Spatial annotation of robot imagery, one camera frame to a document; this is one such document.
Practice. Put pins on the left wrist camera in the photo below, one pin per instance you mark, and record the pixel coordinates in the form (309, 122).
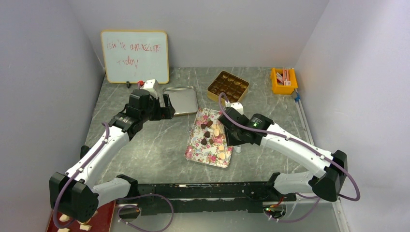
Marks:
(152, 87)

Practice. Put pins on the gold chocolate tin box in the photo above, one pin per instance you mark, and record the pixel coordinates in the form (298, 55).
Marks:
(234, 87)

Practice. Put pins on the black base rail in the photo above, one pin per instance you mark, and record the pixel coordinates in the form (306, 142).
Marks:
(252, 197)

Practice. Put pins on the red tray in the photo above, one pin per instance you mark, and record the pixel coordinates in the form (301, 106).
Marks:
(101, 222)

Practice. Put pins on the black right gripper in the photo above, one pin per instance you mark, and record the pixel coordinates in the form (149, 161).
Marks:
(231, 135)

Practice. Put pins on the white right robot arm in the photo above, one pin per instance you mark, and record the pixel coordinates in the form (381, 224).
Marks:
(326, 171)

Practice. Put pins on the dark rectangular chocolate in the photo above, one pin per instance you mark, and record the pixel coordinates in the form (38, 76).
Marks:
(209, 123)

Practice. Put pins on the silver tin lid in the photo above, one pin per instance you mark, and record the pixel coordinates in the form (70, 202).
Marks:
(183, 100)

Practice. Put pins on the orange parts bin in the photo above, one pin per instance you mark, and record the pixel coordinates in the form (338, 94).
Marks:
(283, 80)

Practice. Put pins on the whiteboard with red writing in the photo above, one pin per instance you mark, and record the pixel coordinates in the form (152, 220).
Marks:
(131, 56)

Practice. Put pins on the floral rectangular tray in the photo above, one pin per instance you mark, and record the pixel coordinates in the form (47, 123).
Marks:
(208, 142)

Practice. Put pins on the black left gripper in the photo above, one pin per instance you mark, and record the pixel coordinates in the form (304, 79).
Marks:
(166, 112)

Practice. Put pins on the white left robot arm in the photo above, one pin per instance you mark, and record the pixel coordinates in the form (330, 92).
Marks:
(75, 193)

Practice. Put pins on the metal tongs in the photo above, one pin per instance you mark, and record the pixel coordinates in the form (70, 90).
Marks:
(237, 149)

